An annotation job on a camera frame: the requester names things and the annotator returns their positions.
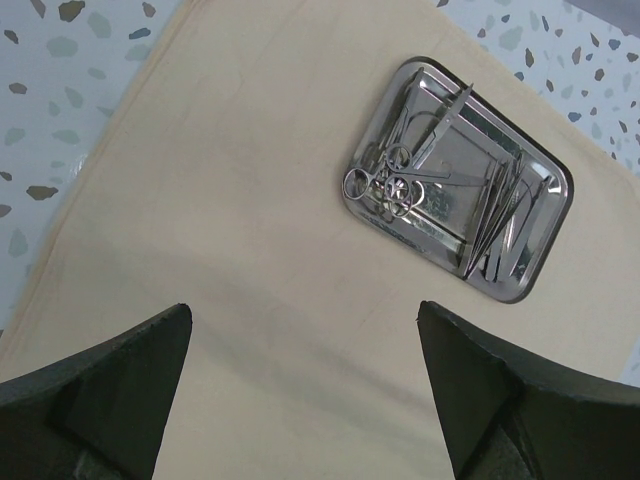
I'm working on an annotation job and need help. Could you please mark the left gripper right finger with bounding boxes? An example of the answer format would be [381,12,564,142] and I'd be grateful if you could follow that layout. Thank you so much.
[417,301,639,479]

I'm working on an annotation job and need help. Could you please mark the steel pointed tweezers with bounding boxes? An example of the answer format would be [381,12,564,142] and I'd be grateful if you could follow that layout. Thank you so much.
[464,150,524,282]

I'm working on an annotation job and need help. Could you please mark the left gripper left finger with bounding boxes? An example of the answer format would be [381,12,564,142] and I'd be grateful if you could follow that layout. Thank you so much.
[1,304,192,479]

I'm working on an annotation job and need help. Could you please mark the beige cloth wrap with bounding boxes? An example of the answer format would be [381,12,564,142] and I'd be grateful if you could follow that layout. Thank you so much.
[1,1,639,479]

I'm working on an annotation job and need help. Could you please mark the steel instrument tray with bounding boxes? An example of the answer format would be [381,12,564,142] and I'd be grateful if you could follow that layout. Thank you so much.
[342,57,574,304]

